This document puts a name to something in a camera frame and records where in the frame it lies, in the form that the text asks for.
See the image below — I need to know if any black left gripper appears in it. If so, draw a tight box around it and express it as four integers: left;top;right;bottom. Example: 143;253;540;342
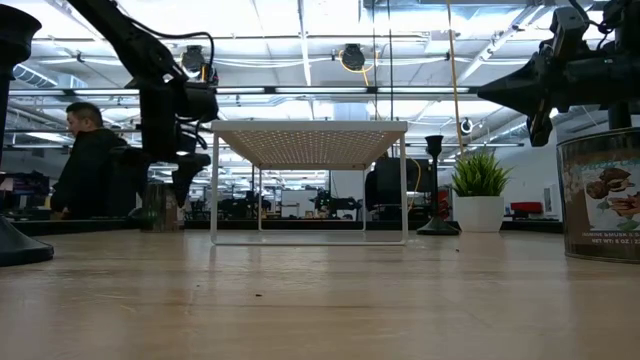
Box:
130;74;220;209

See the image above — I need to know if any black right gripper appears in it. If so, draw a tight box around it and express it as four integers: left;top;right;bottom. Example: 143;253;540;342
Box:
477;52;619;148

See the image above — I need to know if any silver printed candle tin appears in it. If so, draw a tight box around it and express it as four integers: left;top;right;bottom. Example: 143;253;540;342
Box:
141;180;185;233
555;127;640;265

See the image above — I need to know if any person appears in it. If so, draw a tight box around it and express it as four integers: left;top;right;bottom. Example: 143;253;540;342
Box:
49;102;129;221

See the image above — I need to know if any white board panel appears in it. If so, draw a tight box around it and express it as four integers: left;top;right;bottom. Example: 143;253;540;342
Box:
279;189;319;219

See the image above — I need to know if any red box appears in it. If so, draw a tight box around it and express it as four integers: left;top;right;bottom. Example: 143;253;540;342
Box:
509;201;545;217

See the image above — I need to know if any white perforated metal shelf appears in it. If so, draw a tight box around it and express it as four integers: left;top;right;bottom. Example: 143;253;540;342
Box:
209;119;410;247

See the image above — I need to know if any potted green artificial plant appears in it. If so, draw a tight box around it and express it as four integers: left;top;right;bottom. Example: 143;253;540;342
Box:
451;148;514;234

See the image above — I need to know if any black monitor back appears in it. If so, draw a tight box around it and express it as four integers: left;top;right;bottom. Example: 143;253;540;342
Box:
364;157;437;221

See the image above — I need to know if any yellow hanging power cord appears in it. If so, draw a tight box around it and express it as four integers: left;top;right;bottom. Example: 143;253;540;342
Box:
444;0;465;157

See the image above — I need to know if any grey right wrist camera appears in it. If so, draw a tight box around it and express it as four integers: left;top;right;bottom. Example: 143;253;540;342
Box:
549;4;592;59

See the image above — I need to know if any black ceiling cord reel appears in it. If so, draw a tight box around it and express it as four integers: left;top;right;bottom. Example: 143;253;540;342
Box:
341;43;367;72
180;44;207;75

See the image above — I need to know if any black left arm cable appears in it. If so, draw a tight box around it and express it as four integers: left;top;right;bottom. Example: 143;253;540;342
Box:
125;17;217;81

